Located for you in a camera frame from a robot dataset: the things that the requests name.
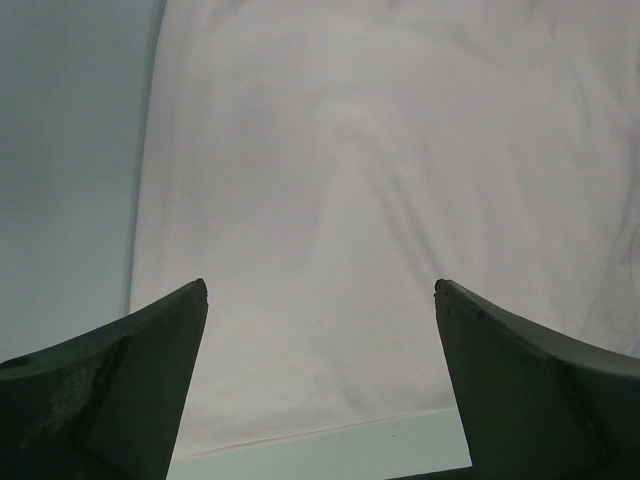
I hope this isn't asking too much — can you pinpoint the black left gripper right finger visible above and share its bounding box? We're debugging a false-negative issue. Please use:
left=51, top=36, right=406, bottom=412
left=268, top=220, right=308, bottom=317
left=434, top=280, right=639, bottom=479

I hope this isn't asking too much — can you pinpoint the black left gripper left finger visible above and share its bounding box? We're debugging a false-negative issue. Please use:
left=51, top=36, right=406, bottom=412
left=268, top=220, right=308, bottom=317
left=1, top=279, right=208, bottom=479

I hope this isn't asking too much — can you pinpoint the white t shirt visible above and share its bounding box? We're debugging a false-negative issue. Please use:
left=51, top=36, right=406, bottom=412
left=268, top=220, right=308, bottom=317
left=131, top=1, right=639, bottom=460

